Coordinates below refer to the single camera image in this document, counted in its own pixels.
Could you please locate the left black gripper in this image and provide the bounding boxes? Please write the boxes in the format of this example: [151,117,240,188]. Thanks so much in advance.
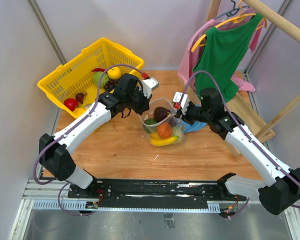
[125,86,153,116]

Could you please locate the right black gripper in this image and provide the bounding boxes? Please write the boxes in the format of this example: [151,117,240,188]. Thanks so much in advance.
[174,101,211,126]

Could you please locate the dark red toy grapes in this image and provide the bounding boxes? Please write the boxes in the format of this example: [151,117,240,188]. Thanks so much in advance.
[166,116,177,128]

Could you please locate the white toy garlic bulb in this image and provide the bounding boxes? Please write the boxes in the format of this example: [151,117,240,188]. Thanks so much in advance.
[172,126,185,144]

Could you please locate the dark purple toy fruit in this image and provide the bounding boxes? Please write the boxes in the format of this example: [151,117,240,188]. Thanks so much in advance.
[153,106,171,122]

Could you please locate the rough orange toy tangerine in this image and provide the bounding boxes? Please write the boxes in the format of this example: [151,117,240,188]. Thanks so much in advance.
[156,122,173,139]

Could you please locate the yellow green toy mango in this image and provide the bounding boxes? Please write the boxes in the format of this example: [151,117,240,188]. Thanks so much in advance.
[143,118,158,134]

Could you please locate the clear dotted zip top bag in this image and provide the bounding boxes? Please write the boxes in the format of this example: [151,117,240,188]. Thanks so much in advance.
[140,98,183,141]

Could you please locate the yellow toy banana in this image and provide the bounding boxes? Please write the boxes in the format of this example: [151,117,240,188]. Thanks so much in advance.
[149,133,179,147]

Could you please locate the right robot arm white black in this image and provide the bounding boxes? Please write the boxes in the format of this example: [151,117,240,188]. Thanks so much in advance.
[173,88,300,215]

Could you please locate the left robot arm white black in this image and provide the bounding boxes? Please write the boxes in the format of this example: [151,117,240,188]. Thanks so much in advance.
[38,73,159,198]

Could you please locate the blue cartoon print cloth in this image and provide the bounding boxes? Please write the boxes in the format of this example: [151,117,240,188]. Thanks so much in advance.
[182,121,207,133]

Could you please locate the dark toy grapes bunch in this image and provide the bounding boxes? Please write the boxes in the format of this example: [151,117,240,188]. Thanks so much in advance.
[103,79,119,92]

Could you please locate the yellow toy apple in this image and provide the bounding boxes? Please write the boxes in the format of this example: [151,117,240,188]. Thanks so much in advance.
[107,66,122,80]

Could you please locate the red toy chili pepper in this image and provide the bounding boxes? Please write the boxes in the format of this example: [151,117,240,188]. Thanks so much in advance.
[91,68,105,73]

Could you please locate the dark red toy fig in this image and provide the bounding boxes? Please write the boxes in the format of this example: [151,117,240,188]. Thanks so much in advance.
[75,91,87,104]

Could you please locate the yellow toy bell pepper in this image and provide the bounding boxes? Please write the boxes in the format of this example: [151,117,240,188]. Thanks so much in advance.
[72,107,86,117]

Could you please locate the yellow plastic shopping basket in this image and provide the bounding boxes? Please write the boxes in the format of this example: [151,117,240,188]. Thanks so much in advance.
[37,37,145,119]

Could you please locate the red toy apple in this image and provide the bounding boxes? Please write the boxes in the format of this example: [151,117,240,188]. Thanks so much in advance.
[63,98,79,112]

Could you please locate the pink shirt on hanger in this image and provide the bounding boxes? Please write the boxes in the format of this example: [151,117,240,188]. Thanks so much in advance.
[177,19,265,92]

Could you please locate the yellow clothes hanger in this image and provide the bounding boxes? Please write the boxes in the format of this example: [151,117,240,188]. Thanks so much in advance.
[190,0,256,53]

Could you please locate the green shirt on hanger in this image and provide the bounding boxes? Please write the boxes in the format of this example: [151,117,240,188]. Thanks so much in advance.
[192,13,263,102]

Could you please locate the grey clothes hanger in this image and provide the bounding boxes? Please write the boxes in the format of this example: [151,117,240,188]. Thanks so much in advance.
[214,0,250,20]

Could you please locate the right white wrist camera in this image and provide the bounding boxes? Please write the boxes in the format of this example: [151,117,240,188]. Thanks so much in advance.
[172,92,190,114]

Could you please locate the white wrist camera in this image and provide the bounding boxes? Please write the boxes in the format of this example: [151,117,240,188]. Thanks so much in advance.
[141,77,159,99]
[172,92,190,114]

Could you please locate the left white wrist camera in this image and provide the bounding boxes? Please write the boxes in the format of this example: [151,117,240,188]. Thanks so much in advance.
[141,77,159,99]

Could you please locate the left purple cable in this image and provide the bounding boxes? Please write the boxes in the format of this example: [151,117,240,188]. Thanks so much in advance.
[33,64,150,186]

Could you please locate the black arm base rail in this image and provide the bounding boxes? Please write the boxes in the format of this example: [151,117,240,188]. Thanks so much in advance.
[68,178,246,211]

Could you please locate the wooden clothes rack frame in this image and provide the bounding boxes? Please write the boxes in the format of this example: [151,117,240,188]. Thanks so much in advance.
[177,0,300,158]

